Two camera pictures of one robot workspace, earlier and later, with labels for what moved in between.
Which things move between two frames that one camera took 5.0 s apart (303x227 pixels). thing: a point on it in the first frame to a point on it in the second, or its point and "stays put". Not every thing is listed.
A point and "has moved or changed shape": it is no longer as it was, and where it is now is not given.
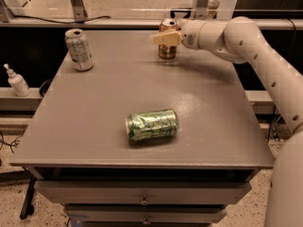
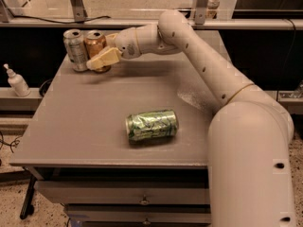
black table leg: [27, 208] stays put
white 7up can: [79, 50] stays put
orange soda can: [165, 51] has moved or changed shape
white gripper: [189, 36] to [127, 43]
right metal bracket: [203, 0] stays put
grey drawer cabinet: [141, 141] stays put
